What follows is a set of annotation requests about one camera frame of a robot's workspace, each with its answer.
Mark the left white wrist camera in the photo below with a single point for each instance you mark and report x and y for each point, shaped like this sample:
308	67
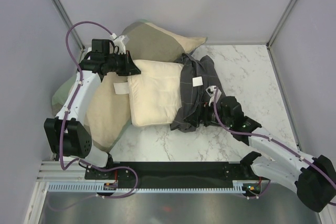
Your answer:
119	43

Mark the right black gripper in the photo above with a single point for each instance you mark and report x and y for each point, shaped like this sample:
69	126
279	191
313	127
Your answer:
206	110

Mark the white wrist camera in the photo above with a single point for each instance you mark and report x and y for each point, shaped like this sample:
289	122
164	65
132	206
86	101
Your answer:
119	43
213	91

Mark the right aluminium frame post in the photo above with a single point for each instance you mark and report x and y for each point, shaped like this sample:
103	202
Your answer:
289	8

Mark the cream pillow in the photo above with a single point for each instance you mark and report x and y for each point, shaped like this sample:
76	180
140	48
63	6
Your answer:
154	95

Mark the left aluminium frame post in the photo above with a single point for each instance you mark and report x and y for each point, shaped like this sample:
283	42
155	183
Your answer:
67	21

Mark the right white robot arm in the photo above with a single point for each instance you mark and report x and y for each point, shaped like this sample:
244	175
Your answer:
311	178

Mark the aluminium frame post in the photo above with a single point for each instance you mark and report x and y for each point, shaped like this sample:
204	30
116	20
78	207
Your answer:
289	8
67	21

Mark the light blue slotted cable duct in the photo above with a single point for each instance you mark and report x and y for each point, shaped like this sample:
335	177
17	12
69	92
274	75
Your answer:
101	187

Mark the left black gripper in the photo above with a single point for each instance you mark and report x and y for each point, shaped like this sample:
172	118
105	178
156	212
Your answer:
129	68

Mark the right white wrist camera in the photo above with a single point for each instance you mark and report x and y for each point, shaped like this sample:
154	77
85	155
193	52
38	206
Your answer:
213	91

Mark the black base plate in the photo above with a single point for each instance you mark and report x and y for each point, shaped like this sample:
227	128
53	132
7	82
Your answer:
189	174

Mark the dark grey plaid pillowcase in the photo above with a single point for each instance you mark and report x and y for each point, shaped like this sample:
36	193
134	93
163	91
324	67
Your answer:
196	77

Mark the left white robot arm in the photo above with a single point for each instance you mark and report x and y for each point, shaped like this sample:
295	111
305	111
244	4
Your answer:
66	133

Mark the green beige patchwork pillow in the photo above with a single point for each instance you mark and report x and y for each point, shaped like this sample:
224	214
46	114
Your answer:
108	114

